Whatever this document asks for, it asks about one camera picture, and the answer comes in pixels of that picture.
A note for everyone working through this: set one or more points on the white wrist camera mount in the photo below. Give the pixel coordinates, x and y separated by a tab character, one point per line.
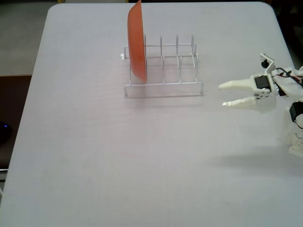
270	68

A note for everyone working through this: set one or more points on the brown wooden desk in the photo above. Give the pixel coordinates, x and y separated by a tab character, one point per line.
14	99

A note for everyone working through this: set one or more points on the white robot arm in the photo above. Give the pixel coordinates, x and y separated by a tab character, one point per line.
290	88

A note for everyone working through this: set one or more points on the orange plastic plate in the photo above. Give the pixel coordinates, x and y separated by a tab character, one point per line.
136	47

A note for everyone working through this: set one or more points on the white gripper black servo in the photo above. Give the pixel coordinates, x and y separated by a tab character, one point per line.
260	83

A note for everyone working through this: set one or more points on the black computer mouse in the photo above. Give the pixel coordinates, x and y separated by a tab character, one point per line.
4	132

